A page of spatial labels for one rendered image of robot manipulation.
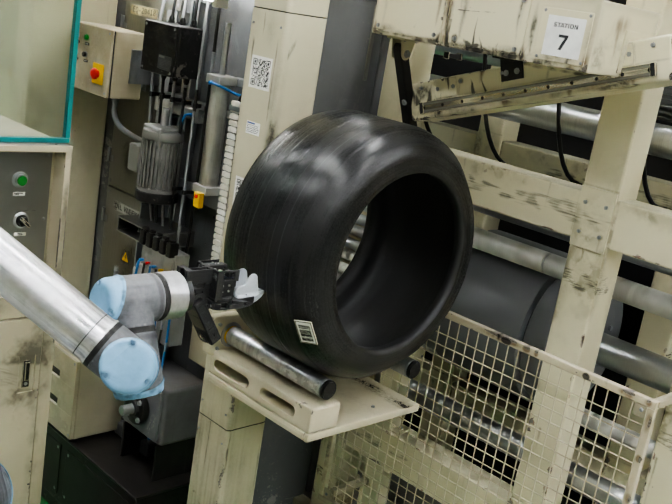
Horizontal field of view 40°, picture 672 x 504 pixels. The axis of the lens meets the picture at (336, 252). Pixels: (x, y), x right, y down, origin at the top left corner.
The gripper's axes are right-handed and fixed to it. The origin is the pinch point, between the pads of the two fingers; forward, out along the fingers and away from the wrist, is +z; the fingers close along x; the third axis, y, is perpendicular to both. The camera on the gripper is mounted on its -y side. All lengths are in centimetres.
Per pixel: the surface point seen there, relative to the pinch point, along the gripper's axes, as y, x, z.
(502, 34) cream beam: 59, -13, 46
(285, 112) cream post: 33.4, 26.8, 24.0
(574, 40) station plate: 60, -31, 46
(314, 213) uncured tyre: 19.5, -8.5, 3.8
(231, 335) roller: -18.8, 21.4, 13.1
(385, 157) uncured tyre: 31.4, -11.0, 18.6
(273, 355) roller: -18.1, 6.7, 13.5
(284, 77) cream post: 41, 27, 22
